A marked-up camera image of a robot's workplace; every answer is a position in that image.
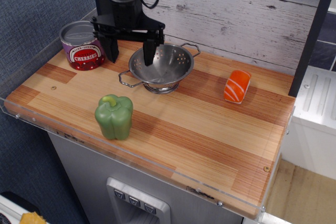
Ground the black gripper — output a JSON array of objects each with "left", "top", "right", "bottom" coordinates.
[{"left": 91, "top": 0, "right": 165, "bottom": 66}]

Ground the silver metal colander bowl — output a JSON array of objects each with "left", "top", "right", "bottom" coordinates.
[{"left": 119, "top": 43, "right": 201, "bottom": 94}]

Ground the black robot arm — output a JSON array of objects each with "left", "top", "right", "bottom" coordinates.
[{"left": 91, "top": 0, "right": 165, "bottom": 66}]

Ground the cherries toy can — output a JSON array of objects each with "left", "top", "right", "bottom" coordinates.
[{"left": 59, "top": 20, "right": 106, "bottom": 71}]

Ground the green toy bell pepper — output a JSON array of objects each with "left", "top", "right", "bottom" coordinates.
[{"left": 95, "top": 94, "right": 133, "bottom": 140}]

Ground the orange salmon sushi toy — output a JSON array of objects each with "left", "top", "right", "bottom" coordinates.
[{"left": 224, "top": 70, "right": 251, "bottom": 104}]

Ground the grey toy fridge cabinet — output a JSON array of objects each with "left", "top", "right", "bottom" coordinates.
[{"left": 49, "top": 133, "right": 243, "bottom": 223}]

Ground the yellow black object bottom left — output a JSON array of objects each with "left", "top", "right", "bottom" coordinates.
[{"left": 1, "top": 191, "right": 48, "bottom": 224}]

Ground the white toy sink counter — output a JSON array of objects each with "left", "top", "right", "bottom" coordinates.
[{"left": 281, "top": 67, "right": 335, "bottom": 179}]

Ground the dark right shelf post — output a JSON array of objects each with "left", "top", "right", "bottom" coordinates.
[{"left": 288, "top": 0, "right": 332, "bottom": 97}]

